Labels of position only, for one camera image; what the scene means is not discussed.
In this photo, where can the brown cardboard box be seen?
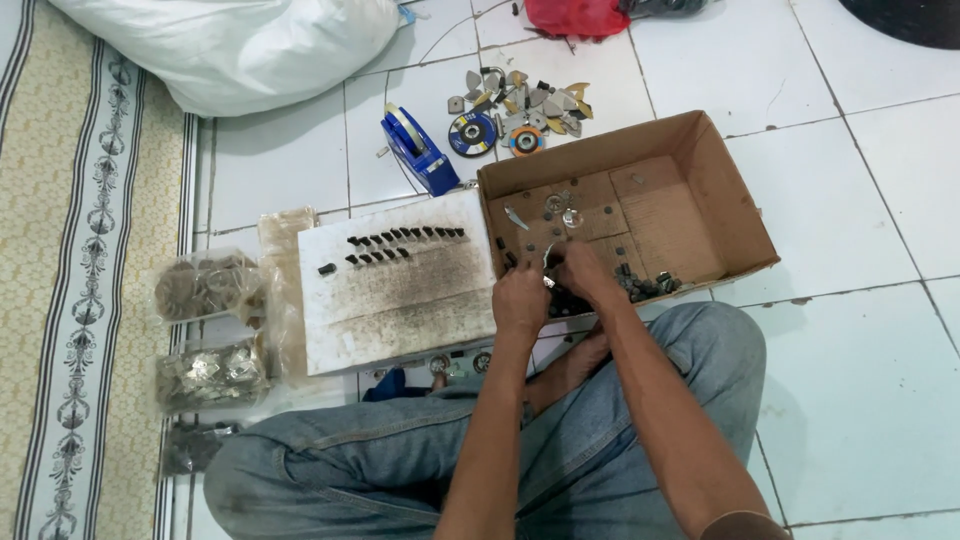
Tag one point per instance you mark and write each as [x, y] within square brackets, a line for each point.
[630, 202]

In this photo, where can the white foam board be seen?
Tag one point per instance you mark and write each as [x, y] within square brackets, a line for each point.
[394, 289]

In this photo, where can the person's blue jeans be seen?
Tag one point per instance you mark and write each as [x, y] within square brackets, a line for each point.
[480, 450]

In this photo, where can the rows of small black parts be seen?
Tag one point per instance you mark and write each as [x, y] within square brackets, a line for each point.
[405, 241]

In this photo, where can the curved metal blade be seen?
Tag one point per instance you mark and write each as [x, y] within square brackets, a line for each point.
[515, 218]

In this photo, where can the blue tape dispenser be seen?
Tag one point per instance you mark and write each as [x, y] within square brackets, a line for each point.
[417, 151]

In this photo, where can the person's right fingers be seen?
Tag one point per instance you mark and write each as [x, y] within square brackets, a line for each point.
[564, 266]

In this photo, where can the pile of metal blade pieces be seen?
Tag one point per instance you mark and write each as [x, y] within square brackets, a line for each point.
[525, 101]

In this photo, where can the single small black part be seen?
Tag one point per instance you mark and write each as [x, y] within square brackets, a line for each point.
[327, 268]

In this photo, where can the plastic bag of round discs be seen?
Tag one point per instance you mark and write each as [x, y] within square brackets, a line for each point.
[206, 287]

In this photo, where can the patterned cream carpet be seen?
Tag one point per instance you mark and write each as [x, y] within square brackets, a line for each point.
[79, 285]

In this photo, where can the dark round object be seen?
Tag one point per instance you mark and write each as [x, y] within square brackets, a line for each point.
[911, 19]

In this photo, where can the plastic bag of dark parts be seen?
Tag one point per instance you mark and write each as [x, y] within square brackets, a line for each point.
[193, 446]

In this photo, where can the person's left hand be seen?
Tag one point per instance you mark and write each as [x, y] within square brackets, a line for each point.
[519, 296]

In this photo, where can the plastic bag of metal pieces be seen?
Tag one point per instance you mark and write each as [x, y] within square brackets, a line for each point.
[211, 375]

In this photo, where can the heap of small black parts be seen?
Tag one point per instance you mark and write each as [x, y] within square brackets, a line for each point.
[646, 283]

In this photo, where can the person's left fingers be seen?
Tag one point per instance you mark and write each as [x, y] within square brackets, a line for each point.
[534, 268]

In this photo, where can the clear round disc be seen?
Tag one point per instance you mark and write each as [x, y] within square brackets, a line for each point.
[572, 218]

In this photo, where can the blue flap grinding disc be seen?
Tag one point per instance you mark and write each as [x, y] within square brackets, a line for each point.
[472, 134]

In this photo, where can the red plastic bag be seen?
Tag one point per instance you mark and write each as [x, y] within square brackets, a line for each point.
[576, 16]

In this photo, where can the person's right hand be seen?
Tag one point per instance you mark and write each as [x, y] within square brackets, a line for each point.
[586, 276]

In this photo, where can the orange flap grinding disc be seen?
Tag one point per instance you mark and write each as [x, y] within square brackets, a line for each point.
[526, 140]

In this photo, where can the empty clear plastic bags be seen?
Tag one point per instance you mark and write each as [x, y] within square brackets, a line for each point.
[286, 292]

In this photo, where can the large white sack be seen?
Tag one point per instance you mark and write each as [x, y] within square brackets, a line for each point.
[232, 49]

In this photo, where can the person's bare foot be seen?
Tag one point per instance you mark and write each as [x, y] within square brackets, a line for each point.
[566, 371]

